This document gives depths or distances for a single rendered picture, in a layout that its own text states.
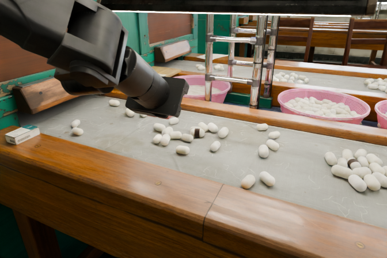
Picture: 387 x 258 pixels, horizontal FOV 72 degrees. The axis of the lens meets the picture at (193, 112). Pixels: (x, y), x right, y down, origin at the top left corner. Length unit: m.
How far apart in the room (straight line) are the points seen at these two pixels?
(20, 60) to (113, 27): 0.55
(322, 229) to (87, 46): 0.39
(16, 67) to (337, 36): 3.02
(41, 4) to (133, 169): 0.34
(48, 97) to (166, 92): 0.46
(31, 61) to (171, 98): 0.52
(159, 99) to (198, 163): 0.21
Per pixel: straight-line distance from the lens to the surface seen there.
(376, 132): 0.80
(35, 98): 0.81
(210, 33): 0.82
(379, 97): 1.09
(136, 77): 0.37
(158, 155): 0.62
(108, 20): 0.33
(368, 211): 0.56
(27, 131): 0.73
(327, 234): 0.45
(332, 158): 0.64
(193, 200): 0.46
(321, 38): 3.33
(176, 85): 0.44
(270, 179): 0.53
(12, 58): 0.84
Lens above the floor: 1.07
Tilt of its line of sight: 23 degrees down
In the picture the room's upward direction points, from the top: straight up
